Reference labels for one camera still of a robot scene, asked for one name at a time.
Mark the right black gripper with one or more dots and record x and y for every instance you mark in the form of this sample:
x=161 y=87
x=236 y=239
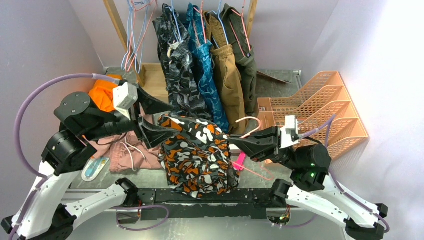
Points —
x=261 y=144

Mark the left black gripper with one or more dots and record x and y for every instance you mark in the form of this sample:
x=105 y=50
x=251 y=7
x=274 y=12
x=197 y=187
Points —
x=154 y=135

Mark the orange camouflage shorts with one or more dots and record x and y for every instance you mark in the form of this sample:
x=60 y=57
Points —
x=197 y=161

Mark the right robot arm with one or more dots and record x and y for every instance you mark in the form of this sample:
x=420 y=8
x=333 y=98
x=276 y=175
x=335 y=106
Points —
x=313 y=187

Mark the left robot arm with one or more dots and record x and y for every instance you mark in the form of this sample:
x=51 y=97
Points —
x=43 y=216

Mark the black grey patterned shorts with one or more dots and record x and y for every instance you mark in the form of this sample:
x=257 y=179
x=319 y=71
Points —
x=177 y=62

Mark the tan brown shorts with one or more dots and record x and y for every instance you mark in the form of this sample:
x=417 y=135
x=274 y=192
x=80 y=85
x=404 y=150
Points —
x=226 y=75

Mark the blue patterned shorts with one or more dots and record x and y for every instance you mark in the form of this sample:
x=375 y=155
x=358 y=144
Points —
x=200 y=48

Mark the dark olive green shorts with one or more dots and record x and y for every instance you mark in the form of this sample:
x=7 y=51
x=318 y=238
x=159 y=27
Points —
x=236 y=33

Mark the pink plastic clip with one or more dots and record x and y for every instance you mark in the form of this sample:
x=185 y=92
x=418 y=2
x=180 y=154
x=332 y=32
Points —
x=238 y=164

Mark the wooden clothes rack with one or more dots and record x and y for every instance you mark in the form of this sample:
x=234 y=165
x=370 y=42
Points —
x=151 y=77

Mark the peach plastic file organizer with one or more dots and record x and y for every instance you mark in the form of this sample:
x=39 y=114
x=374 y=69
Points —
x=323 y=97

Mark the light blue oval object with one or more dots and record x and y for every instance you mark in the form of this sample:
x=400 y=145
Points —
x=93 y=167

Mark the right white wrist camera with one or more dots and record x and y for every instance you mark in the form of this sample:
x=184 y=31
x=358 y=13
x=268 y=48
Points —
x=289 y=133

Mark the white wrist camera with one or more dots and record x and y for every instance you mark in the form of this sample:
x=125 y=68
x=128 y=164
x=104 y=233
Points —
x=289 y=133
x=124 y=97

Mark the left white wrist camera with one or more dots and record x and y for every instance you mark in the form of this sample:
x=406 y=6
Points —
x=124 y=97

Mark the pink drawstring shorts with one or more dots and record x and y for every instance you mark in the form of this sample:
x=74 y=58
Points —
x=126 y=152

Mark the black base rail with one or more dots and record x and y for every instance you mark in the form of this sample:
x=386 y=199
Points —
x=215 y=202

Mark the aluminium frame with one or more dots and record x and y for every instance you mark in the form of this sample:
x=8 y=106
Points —
x=229 y=221

